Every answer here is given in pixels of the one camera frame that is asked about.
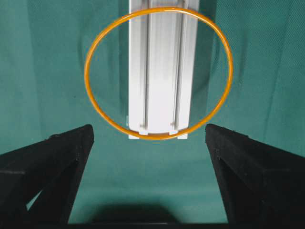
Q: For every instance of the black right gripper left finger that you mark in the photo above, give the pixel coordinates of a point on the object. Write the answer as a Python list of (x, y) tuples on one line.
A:
[(39, 182)]

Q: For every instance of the aluminium extrusion rail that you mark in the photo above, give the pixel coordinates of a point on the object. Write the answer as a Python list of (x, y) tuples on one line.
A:
[(161, 62)]

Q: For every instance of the orange rubber band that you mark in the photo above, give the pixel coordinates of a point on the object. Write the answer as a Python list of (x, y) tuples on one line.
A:
[(116, 23)]

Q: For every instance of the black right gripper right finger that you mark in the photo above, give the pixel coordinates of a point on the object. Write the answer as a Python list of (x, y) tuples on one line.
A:
[(259, 183)]

